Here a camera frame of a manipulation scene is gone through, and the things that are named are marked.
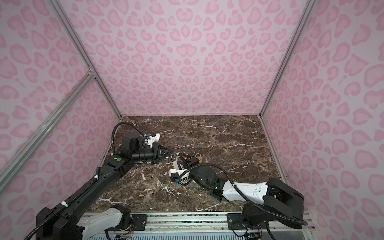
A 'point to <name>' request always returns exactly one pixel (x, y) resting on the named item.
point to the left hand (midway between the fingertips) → (173, 150)
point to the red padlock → (186, 158)
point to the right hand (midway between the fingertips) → (181, 153)
